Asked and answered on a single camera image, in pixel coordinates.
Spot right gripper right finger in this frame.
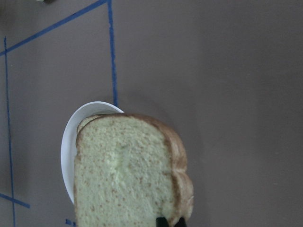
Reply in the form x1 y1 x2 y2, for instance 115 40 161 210
175 218 187 227

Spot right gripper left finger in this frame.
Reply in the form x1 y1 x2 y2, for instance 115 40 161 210
156 217 169 227

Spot bread slice with egg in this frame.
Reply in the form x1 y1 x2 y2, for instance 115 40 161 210
77 114 105 134

